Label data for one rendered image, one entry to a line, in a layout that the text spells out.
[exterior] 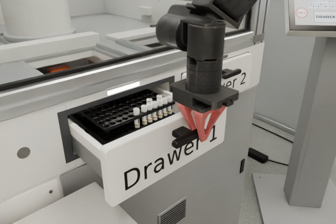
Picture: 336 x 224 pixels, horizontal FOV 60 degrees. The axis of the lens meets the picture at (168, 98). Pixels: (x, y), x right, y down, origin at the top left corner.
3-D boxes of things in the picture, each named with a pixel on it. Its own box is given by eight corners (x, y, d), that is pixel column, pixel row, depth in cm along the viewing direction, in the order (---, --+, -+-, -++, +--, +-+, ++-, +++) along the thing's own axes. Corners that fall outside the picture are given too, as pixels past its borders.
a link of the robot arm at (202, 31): (205, 21, 40) (234, 17, 43) (175, 15, 45) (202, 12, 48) (203, 69, 43) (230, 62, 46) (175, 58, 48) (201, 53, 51)
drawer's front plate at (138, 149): (223, 141, 64) (228, 96, 60) (111, 209, 47) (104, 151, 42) (217, 138, 65) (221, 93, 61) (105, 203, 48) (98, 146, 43)
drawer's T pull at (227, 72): (241, 73, 81) (242, 68, 80) (224, 80, 76) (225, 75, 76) (231, 70, 83) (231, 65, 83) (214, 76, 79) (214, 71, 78)
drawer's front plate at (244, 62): (249, 86, 93) (253, 53, 89) (185, 115, 75) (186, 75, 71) (244, 85, 94) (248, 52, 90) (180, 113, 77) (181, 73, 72)
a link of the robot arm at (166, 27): (221, -34, 40) (253, -4, 45) (170, -34, 48) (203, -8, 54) (185, 47, 41) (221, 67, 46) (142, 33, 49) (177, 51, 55)
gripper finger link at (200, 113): (196, 124, 57) (198, 79, 53) (225, 138, 52) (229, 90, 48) (170, 136, 53) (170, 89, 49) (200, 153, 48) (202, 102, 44)
